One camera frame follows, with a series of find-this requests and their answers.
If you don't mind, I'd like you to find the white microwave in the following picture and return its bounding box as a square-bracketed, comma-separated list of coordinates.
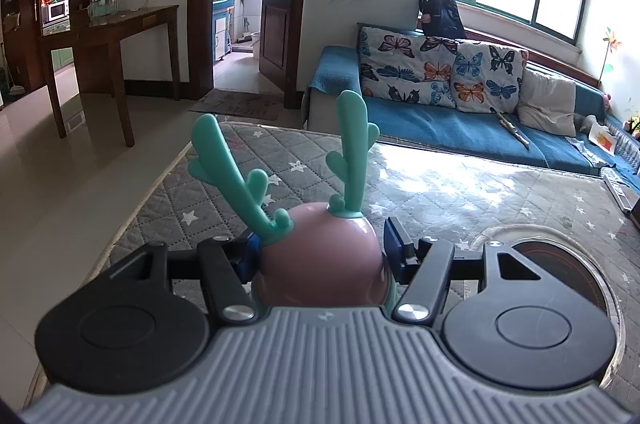
[42, 0, 70, 25]

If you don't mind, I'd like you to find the dark wooden table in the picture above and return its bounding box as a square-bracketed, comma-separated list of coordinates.
[39, 5, 182, 148]

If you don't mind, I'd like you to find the pink bottle with teal antlers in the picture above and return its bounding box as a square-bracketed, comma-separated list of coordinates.
[187, 90, 392, 309]

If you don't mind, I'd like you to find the brown doormat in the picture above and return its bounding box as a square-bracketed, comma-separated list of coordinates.
[187, 89, 286, 121]

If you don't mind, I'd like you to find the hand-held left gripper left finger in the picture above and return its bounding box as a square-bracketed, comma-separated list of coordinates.
[100, 234, 262, 324]

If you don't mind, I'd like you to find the black backpack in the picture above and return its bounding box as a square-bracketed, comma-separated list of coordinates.
[417, 0, 468, 41]

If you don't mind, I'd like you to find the yellow and red picture card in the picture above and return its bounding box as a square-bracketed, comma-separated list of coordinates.
[590, 124, 618, 152]

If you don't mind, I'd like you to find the beige pillow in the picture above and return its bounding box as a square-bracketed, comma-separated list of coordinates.
[517, 66, 578, 137]

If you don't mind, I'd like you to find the glass jar set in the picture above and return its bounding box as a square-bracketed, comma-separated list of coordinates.
[87, 0, 121, 20]

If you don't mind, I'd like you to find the blue sofa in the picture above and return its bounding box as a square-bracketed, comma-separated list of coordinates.
[305, 24, 640, 195]

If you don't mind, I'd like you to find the blue topped white cabinet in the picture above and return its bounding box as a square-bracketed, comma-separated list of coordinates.
[212, 0, 236, 55]

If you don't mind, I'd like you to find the small butterfly print cushion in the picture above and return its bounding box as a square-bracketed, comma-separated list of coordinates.
[450, 41, 530, 115]

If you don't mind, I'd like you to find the grey star quilted mat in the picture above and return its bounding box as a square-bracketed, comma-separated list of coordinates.
[85, 116, 640, 405]

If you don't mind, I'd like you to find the round black induction cooktop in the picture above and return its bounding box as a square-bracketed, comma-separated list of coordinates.
[470, 224, 628, 390]

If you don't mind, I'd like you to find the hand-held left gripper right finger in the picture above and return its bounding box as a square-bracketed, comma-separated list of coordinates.
[383, 216, 547, 326]

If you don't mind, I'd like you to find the large butterfly print cushion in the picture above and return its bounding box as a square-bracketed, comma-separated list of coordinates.
[357, 25, 461, 110]

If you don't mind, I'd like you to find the colourful pinwheel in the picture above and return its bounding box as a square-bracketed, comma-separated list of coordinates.
[597, 26, 623, 87]

